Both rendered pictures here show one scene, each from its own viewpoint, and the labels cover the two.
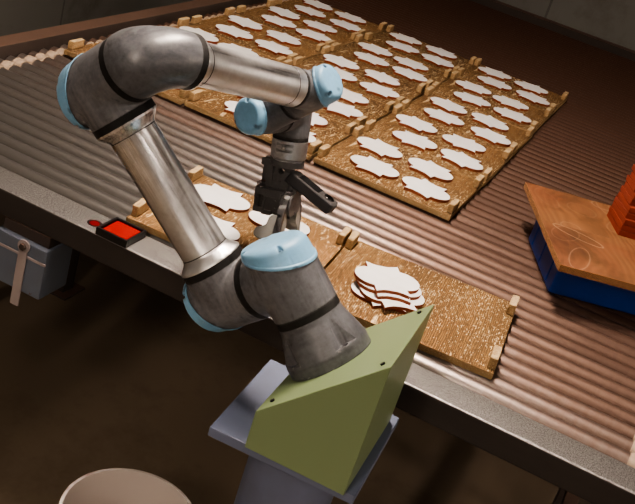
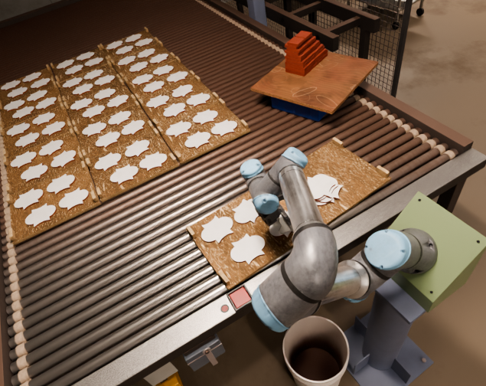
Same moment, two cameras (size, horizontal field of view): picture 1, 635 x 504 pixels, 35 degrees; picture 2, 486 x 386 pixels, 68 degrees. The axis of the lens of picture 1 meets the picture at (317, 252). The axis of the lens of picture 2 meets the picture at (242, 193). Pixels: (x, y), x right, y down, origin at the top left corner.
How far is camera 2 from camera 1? 1.48 m
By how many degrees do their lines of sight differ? 35
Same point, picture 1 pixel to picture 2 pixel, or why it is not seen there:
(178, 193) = (343, 283)
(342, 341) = (427, 244)
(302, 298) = (416, 253)
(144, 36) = (321, 265)
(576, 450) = (443, 172)
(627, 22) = not seen: outside the picture
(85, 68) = (295, 310)
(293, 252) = (406, 245)
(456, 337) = (360, 178)
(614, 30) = not seen: outside the picture
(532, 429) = (428, 181)
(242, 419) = (404, 303)
